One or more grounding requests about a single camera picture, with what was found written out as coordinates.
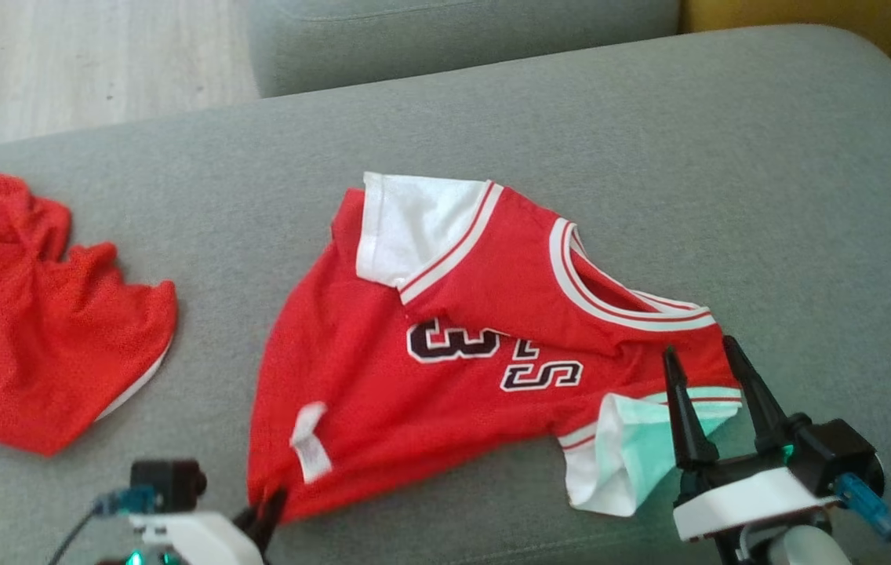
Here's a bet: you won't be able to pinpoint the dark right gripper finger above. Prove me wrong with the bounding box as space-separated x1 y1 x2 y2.
721 335 798 457
661 345 722 473

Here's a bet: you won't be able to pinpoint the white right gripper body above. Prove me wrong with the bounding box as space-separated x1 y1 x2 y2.
671 436 843 544

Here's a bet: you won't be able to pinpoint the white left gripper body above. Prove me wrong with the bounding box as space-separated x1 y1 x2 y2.
130 508 267 565

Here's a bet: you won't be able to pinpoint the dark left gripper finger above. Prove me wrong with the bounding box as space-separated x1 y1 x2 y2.
232 502 267 552
261 487 289 554

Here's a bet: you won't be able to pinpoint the red basketball jersey white sleeves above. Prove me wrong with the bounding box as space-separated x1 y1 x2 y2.
245 171 746 524

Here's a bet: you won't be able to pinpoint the red shorts white trim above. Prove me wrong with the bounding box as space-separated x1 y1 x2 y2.
0 169 180 458

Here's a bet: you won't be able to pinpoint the large grey sofa ottoman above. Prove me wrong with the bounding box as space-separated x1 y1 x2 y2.
0 24 891 565

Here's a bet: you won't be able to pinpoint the yellow sofa backrest cushion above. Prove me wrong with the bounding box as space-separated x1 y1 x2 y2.
684 0 891 56

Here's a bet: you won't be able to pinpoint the grey sofa seat cushion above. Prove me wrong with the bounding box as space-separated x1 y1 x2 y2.
245 0 682 100

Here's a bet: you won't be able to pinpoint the blue-plug right camera cable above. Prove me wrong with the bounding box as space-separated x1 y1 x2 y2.
833 472 891 565

